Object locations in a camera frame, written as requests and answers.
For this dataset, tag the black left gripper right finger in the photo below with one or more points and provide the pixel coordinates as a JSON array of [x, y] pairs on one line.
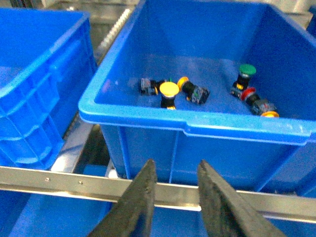
[[224, 212]]

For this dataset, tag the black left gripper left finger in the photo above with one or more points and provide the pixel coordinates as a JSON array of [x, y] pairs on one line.
[[132, 215]]

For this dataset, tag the yellow push button sideways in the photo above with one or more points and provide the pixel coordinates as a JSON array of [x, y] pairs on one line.
[[194, 93]]

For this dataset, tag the blue plastic bin with buttons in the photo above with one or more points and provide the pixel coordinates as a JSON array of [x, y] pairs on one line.
[[207, 41]]

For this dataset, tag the small yellow push button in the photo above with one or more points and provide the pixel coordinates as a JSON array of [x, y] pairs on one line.
[[270, 114]]

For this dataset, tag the red push button lying sideways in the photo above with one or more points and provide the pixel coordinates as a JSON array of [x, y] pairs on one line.
[[256, 104]]

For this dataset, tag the green push button lying sideways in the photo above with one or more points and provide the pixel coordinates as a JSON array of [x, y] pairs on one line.
[[149, 87]]

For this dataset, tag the yellow mushroom push button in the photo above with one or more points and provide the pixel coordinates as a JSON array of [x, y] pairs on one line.
[[168, 91]]

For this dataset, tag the green mushroom push button upright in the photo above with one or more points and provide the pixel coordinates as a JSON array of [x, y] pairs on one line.
[[246, 72]]

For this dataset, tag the blue bin far left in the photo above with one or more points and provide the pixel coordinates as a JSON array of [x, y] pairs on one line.
[[46, 62]]

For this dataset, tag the blue bin far right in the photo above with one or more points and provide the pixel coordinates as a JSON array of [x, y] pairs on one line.
[[311, 28]]

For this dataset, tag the aluminium shelf front rail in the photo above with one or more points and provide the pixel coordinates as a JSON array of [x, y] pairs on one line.
[[182, 197]]

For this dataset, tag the metal roller conveyor rail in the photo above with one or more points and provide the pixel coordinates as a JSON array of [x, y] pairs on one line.
[[109, 38]]

